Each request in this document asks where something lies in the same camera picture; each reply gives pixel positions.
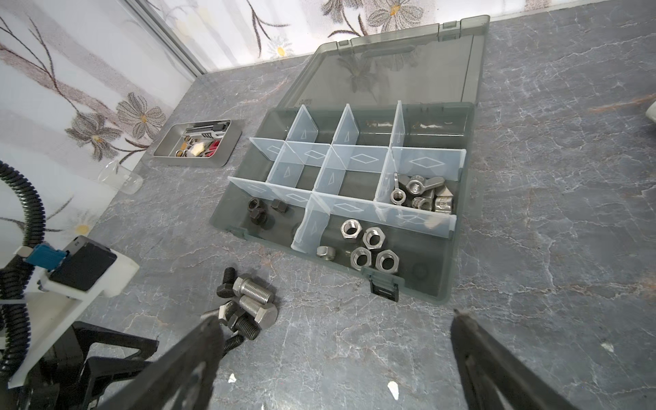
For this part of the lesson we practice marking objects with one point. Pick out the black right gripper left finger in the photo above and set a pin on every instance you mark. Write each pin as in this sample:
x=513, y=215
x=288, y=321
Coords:
x=183, y=378

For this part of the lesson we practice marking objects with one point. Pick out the grey utility knife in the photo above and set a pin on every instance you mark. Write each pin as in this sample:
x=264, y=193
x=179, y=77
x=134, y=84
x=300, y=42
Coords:
x=219, y=127

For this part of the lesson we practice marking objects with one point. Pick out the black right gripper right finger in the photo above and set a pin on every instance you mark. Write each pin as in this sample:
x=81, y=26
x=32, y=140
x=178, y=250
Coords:
x=492, y=376

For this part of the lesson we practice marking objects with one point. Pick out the silver wing nut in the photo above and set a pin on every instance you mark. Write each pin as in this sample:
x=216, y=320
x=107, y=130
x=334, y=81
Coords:
x=438, y=200
x=418, y=185
x=398, y=197

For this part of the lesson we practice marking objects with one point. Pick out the green compartment organizer box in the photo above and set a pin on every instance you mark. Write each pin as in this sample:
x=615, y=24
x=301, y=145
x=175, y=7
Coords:
x=361, y=110

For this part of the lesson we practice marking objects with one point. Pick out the white plastic bottle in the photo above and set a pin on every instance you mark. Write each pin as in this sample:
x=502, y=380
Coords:
x=651, y=112

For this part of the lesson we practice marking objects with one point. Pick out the cream star knob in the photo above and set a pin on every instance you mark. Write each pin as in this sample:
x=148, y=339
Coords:
x=197, y=149

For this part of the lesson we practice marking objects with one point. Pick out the silver hex nut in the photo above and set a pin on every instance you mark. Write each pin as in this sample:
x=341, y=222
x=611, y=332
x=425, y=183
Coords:
x=351, y=230
x=360, y=258
x=387, y=261
x=373, y=238
x=327, y=253

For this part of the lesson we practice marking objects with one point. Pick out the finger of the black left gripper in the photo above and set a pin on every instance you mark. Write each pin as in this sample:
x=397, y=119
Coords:
x=69, y=377

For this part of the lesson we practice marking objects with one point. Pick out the clear plastic cup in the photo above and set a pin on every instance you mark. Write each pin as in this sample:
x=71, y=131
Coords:
x=118, y=177

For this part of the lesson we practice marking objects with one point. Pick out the red handled scissors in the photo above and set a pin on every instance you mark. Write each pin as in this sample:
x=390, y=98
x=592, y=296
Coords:
x=212, y=148

